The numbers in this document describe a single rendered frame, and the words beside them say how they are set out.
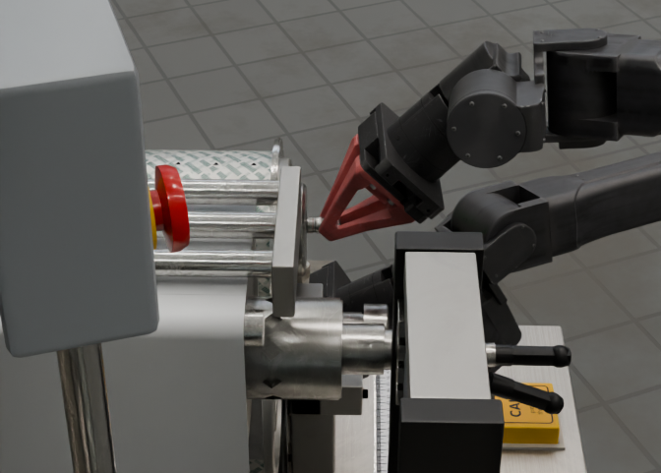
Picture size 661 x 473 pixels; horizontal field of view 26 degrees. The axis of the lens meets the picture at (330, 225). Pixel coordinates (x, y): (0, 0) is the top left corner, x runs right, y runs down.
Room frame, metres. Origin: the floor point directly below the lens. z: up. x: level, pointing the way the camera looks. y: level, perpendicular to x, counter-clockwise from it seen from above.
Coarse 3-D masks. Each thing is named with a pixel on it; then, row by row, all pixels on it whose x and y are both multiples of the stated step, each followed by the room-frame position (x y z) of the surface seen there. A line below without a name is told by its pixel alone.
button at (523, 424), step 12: (528, 384) 1.12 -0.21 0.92; (540, 384) 1.12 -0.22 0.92; (552, 384) 1.13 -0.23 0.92; (504, 408) 1.09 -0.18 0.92; (516, 408) 1.09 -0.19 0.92; (528, 408) 1.09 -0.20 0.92; (516, 420) 1.07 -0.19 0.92; (528, 420) 1.07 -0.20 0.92; (540, 420) 1.07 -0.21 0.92; (552, 420) 1.07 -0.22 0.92; (504, 432) 1.06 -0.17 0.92; (516, 432) 1.06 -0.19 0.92; (528, 432) 1.06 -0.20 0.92; (540, 432) 1.06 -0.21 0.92; (552, 432) 1.06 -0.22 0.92
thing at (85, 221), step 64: (0, 0) 0.41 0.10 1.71; (64, 0) 0.41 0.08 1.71; (0, 64) 0.37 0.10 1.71; (64, 64) 0.37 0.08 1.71; (128, 64) 0.37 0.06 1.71; (0, 128) 0.35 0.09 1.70; (64, 128) 0.36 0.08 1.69; (128, 128) 0.36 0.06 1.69; (0, 192) 0.35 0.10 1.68; (64, 192) 0.36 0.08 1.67; (128, 192) 0.36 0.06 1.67; (0, 256) 0.35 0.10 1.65; (64, 256) 0.36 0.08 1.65; (128, 256) 0.36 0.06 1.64; (64, 320) 0.36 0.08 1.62; (128, 320) 0.36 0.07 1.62
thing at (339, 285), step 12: (336, 264) 1.05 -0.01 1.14; (336, 276) 1.03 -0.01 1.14; (372, 276) 1.00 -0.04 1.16; (384, 276) 1.00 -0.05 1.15; (336, 288) 1.01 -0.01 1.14; (348, 288) 1.00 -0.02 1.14; (360, 288) 0.99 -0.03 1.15; (372, 288) 0.99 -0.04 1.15; (384, 288) 0.98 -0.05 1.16; (348, 300) 0.99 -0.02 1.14; (360, 300) 0.98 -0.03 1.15; (372, 300) 0.98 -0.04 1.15; (384, 300) 0.98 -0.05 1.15
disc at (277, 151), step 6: (276, 138) 0.97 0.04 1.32; (276, 144) 0.95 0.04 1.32; (282, 144) 0.99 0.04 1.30; (276, 150) 0.94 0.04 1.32; (282, 150) 0.99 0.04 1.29; (276, 156) 0.93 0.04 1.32; (282, 156) 0.99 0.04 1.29; (276, 162) 0.93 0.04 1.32; (276, 168) 0.92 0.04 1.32; (270, 174) 0.92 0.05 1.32; (276, 174) 0.92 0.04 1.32; (270, 210) 0.89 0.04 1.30; (270, 240) 0.88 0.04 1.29; (270, 246) 0.87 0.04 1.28; (270, 282) 0.87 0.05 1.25; (270, 288) 0.87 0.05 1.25; (270, 294) 0.87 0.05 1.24
